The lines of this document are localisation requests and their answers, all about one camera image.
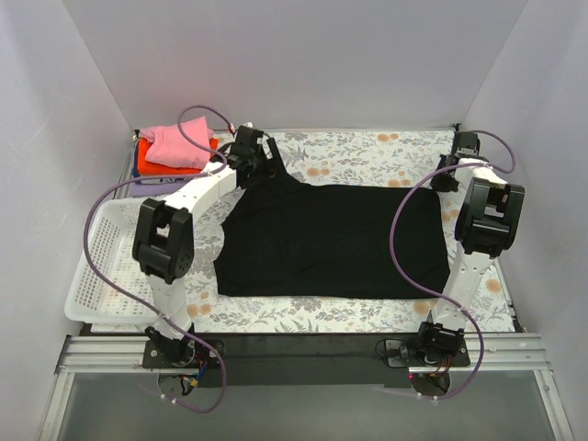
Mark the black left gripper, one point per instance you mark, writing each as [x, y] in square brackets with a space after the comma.
[256, 159]

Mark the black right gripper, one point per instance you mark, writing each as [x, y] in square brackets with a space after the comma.
[445, 181]

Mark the black t shirt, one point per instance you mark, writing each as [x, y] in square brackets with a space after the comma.
[287, 238]

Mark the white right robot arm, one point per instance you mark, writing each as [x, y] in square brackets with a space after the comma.
[486, 226]

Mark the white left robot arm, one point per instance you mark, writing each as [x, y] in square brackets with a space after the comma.
[164, 238]

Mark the pink folded t shirt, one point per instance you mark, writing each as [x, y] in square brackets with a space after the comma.
[195, 129]

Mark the orange folded t shirt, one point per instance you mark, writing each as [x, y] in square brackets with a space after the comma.
[176, 156]

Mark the lavender folded t shirt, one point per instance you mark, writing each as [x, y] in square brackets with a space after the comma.
[154, 188]

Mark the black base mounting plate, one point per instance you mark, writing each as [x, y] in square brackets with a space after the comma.
[328, 359]

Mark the white plastic basket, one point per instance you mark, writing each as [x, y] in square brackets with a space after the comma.
[110, 241]

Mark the aluminium frame rail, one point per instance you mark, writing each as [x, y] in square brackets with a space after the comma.
[88, 354]

